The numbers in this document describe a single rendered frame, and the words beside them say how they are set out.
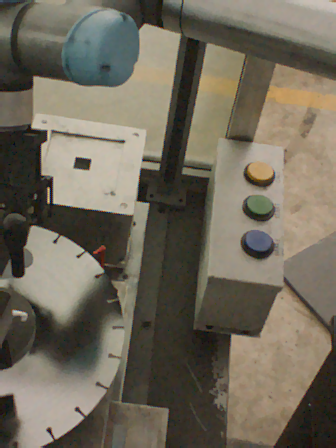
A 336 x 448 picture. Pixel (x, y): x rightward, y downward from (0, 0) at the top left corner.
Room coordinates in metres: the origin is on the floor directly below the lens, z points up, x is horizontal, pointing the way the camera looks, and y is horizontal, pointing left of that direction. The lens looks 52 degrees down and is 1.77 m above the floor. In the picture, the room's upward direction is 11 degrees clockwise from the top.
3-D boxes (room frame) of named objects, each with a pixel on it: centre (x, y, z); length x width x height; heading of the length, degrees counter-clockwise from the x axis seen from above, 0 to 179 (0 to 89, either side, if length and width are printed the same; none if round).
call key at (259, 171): (0.83, -0.13, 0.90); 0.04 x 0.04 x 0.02
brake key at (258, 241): (0.69, -0.13, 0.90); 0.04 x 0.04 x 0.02
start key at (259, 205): (0.76, -0.13, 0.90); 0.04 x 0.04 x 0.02
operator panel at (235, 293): (0.76, -0.11, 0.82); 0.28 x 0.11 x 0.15; 3
